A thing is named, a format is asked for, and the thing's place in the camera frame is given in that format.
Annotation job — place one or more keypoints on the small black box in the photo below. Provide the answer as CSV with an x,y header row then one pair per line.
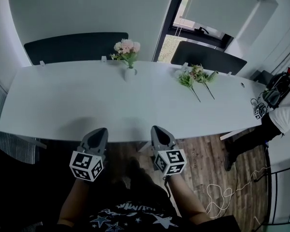
x,y
263,76

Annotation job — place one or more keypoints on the person's right forearm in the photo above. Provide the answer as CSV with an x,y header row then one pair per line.
x,y
186,197

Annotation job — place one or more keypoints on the narrow grey roller blind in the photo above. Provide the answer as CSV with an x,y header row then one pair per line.
x,y
220,1

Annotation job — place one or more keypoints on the black window frame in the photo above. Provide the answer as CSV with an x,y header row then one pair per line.
x,y
170,20

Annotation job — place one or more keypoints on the pink flowers bouquet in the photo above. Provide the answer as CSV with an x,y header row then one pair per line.
x,y
126,48

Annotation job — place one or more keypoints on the white side desk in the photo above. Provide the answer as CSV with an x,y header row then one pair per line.
x,y
285,153

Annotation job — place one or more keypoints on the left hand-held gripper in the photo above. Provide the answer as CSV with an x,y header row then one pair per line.
x,y
83,164

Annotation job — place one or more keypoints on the white and green flower bunch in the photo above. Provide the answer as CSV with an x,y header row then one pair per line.
x,y
184,80

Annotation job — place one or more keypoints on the faded brown flower bunch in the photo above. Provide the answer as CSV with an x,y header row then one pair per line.
x,y
198,74

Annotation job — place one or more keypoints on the white table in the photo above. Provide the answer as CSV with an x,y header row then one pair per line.
x,y
75,100

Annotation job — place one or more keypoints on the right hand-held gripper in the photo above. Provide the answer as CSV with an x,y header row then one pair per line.
x,y
170,161

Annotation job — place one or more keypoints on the black star print shirt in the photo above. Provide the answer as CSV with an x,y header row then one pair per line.
x,y
125,216

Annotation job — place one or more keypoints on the person's left forearm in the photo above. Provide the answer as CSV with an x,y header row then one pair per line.
x,y
72,199

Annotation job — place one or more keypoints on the black mesh office chair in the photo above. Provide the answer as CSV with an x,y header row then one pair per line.
x,y
19,190

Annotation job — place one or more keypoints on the white vase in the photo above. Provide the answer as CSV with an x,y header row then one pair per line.
x,y
130,74

